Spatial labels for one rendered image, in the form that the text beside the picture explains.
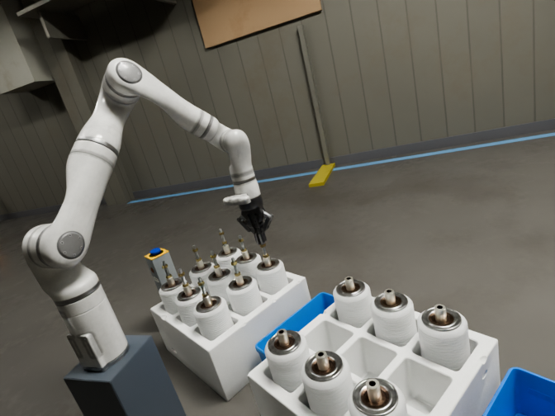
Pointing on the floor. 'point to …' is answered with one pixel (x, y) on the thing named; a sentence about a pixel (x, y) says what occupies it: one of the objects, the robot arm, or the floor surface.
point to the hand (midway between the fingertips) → (260, 238)
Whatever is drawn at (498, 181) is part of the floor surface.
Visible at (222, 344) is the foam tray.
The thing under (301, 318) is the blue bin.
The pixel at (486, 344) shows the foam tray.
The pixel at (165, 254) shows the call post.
